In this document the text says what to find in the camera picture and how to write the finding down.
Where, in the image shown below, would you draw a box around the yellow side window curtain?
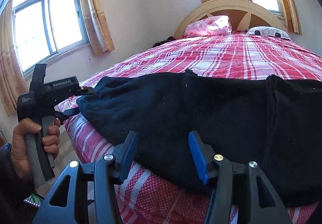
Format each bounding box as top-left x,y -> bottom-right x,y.
80,0 -> 115,57

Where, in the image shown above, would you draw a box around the black pants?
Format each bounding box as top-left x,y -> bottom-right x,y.
77,70 -> 321,208

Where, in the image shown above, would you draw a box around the cream wooden headboard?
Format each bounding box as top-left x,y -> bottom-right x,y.
174,0 -> 287,38

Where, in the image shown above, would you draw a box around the pink floral pillow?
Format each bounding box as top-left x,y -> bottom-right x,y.
184,15 -> 232,37

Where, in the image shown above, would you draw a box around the side window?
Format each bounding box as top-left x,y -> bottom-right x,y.
12,0 -> 89,75

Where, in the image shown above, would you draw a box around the person's left forearm dark sleeve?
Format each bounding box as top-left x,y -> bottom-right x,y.
1,143 -> 34,223

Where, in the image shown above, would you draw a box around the red plaid bedsheet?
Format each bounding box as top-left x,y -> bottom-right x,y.
57,33 -> 322,224

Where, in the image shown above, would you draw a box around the person's left hand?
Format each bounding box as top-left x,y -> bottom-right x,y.
11,118 -> 61,181

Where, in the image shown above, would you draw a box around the yellow curtain far left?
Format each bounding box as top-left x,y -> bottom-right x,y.
0,0 -> 28,116

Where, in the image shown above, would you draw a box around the black item beside bed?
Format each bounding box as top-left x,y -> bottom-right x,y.
152,36 -> 175,47

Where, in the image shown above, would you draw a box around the white patterned pillow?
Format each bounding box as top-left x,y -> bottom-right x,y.
246,26 -> 291,40

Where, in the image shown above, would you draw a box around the green white box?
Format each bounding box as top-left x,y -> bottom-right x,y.
24,193 -> 44,208

